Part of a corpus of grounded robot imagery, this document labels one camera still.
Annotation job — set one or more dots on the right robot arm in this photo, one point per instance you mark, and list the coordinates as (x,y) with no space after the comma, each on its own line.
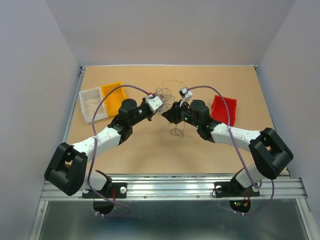
(269,152)

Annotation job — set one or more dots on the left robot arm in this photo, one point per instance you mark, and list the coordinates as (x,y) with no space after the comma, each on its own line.
(67,168)

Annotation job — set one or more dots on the aluminium front rail frame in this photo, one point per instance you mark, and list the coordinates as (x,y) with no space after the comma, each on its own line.
(168,187)

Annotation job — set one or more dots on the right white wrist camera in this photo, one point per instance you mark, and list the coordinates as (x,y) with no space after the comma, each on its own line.
(186,95)

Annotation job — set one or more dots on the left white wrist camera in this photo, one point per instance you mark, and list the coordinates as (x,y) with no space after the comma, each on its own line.
(154,102)

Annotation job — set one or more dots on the yellow plastic bin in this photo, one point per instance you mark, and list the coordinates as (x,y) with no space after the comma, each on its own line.
(114,101)

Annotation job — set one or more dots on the red plastic bin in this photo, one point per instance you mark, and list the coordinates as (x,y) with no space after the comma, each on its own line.
(219,111)

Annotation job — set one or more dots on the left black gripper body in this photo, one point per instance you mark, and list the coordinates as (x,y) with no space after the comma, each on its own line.
(142,112)

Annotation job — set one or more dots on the white plastic bin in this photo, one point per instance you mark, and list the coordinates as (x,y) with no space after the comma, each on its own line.
(89,101)

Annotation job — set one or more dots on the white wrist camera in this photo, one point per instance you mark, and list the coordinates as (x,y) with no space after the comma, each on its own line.
(186,95)
(154,102)

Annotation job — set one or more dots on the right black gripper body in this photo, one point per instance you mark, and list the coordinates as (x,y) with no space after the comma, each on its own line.
(185,114)

